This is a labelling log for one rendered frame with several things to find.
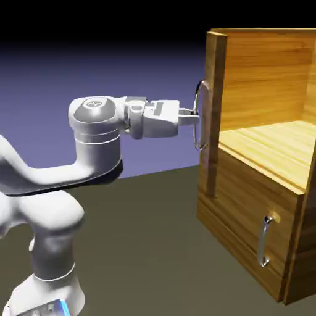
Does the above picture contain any long curved metal handle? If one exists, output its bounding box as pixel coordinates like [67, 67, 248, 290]
[193, 80, 214, 151]

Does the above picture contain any light wood cabinet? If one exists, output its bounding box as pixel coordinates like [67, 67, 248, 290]
[196, 27, 316, 306]

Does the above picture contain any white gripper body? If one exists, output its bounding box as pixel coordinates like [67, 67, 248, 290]
[143, 99, 180, 138]

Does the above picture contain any wide wood cabinet door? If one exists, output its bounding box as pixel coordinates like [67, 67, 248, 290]
[196, 147, 306, 304]

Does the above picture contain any short curved metal handle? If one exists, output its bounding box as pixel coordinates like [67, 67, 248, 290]
[257, 214, 275, 268]

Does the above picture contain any tall wood cabinet door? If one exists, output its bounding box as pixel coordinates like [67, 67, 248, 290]
[199, 30, 228, 199]

